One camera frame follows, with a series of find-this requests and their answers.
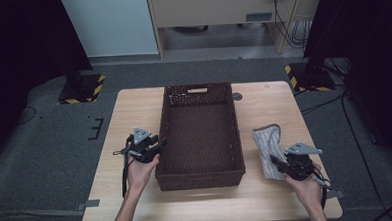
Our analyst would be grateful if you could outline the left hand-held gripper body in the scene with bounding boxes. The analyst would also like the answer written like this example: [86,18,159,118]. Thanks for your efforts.
[126,126,160,166]

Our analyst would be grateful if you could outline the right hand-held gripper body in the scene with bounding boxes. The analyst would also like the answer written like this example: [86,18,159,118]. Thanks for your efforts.
[284,141,325,183]

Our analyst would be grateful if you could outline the grey striped cloth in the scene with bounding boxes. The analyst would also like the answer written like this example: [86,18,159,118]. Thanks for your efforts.
[252,123,288,182]

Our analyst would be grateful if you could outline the brown woven basket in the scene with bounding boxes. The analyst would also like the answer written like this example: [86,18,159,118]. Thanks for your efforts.
[151,81,247,192]

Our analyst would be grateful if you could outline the person's left hand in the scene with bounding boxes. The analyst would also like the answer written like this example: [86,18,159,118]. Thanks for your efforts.
[125,154,163,194]

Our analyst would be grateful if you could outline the person's right hand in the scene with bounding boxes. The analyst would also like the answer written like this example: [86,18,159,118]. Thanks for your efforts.
[283,161,324,211]

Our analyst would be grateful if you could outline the grey tape strip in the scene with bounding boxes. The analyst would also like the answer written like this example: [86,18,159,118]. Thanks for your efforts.
[76,199,101,212]
[327,187,346,200]

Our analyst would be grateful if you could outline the black yellow striped stand base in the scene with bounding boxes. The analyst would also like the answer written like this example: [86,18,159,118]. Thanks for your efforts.
[55,68,108,106]
[284,58,337,95]

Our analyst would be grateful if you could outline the white board panel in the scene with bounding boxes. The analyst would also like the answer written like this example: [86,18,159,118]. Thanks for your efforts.
[60,0,160,59]

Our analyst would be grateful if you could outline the beige wooden cabinet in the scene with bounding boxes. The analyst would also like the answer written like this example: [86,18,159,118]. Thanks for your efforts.
[145,0,326,61]

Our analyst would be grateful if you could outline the black curtain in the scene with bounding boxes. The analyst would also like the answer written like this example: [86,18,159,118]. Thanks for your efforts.
[300,0,392,174]
[0,0,98,167]

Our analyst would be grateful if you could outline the left hand-held gripper black cable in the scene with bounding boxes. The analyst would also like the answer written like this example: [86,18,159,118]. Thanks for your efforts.
[111,134,138,199]

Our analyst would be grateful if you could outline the hand-held gripper black cable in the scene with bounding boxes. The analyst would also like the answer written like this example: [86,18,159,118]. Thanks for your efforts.
[111,134,138,199]
[311,174,333,210]

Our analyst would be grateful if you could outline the right hand-held gripper black cable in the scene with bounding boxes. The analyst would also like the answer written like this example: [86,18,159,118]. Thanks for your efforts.
[311,174,333,210]

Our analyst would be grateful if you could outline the long black floor cable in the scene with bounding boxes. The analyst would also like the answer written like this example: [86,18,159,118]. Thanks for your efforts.
[340,91,388,215]

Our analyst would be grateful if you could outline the short black floor cable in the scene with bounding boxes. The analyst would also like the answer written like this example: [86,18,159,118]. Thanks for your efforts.
[298,92,348,117]

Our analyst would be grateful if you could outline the thin looped black floor cable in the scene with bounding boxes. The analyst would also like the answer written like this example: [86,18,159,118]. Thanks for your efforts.
[16,105,38,126]

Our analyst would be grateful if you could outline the black hanging cable bundle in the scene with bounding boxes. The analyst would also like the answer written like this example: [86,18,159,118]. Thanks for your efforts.
[271,0,313,51]

